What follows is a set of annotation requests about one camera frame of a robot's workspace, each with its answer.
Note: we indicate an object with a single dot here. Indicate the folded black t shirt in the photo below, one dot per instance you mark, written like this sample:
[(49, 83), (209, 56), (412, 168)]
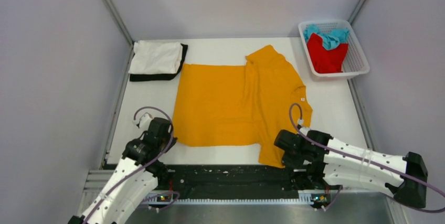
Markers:
[(158, 77)]

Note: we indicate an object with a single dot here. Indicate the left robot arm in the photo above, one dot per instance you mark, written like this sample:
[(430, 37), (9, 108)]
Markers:
[(138, 172)]

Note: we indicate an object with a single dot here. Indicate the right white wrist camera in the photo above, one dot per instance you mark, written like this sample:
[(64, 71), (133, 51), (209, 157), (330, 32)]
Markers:
[(302, 127)]

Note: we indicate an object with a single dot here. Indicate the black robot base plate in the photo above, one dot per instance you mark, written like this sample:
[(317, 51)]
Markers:
[(240, 182)]

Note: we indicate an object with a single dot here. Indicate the red t shirt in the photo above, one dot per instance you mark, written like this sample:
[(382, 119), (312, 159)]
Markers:
[(326, 61)]

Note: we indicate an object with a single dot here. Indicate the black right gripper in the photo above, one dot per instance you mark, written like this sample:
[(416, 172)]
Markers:
[(288, 162)]

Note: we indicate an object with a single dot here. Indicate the yellow t shirt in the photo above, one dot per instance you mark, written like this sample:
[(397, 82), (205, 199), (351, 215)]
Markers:
[(241, 105)]

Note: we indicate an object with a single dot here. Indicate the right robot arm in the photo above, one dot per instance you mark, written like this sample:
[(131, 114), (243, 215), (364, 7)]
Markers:
[(329, 162)]

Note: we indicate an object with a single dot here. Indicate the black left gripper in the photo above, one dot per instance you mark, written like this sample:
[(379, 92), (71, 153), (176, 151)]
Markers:
[(173, 142)]

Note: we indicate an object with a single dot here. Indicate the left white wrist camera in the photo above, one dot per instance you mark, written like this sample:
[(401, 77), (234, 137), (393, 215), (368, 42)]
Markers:
[(143, 122)]

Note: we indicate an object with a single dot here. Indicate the folded white t shirt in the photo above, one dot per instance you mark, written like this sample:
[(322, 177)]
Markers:
[(156, 57)]

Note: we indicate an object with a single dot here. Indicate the teal t shirt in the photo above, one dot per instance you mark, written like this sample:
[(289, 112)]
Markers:
[(330, 40)]

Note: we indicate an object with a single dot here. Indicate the white plastic basket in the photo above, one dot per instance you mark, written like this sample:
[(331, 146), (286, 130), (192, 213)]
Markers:
[(355, 62)]

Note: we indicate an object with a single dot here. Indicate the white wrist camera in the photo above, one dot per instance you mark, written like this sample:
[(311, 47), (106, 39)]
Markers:
[(302, 127), (143, 122)]

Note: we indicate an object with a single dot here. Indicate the white slotted cable duct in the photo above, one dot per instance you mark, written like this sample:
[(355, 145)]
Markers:
[(303, 199)]

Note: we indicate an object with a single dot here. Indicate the left aluminium frame post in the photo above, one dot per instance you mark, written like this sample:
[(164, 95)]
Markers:
[(118, 21)]

